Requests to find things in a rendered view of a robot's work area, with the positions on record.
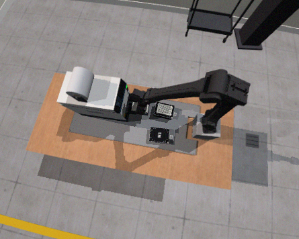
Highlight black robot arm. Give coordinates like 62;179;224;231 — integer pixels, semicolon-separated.
129;69;250;133

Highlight white roll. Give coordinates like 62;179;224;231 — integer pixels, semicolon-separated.
66;66;94;100

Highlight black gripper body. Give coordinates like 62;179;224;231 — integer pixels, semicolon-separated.
136;103;148;112

